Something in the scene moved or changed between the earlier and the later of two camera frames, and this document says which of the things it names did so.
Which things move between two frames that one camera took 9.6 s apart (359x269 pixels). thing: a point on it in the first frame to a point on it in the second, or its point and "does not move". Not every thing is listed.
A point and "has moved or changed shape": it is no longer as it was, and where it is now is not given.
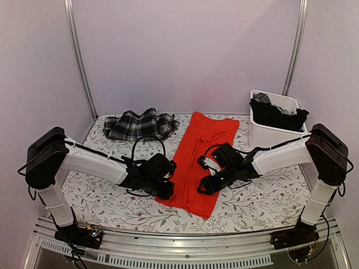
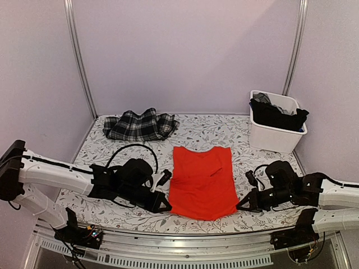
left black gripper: [167, 193] to [153, 206]
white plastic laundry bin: [264, 137] does not move
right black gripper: [210, 187] to [255, 204]
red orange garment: [202, 133] has moved or changed shape
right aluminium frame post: [303, 12] does not move
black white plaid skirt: [130, 126] does not move
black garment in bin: [271, 116] does not move
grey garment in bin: [262, 97] does not move
